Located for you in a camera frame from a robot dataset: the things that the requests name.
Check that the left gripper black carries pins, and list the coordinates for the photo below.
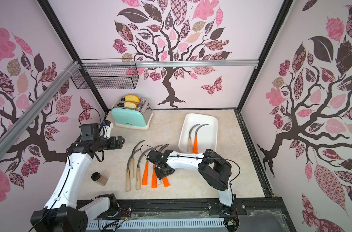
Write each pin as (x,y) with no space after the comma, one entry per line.
(112,145)

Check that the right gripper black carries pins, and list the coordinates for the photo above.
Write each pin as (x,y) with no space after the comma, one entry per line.
(159,162)

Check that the wooden handle sickle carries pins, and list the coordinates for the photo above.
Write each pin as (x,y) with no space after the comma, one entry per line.
(127,181)
(131,159)
(138,169)
(190,142)

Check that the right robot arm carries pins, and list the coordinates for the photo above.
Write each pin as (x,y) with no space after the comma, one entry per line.
(214,169)

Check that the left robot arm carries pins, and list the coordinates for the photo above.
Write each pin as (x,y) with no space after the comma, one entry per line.
(60,213)

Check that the white storage box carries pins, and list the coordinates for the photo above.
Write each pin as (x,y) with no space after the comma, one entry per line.
(207,135)

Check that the mint green toaster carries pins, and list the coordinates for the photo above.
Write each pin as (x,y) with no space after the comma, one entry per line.
(138,118)

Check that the small jar with black lid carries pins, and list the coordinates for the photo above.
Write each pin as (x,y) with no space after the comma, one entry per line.
(99,178)

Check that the pale bread slice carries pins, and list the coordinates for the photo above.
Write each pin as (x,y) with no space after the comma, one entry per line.
(130,104)

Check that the yellow bread slice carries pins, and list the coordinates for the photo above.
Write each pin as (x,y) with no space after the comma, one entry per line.
(132,98)

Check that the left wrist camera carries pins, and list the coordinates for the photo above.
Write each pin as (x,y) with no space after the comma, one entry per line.
(107,126)

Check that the black wire basket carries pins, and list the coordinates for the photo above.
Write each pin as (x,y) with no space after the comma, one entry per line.
(106,75)

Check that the white cable duct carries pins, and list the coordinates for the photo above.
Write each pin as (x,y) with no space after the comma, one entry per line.
(142,224)

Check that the aluminium rail left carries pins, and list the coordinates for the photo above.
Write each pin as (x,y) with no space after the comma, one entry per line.
(10,137)

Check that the aluminium rail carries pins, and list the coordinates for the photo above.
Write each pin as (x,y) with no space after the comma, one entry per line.
(10,137)
(154,64)

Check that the aluminium rail back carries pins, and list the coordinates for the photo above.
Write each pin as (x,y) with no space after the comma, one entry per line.
(154,64)

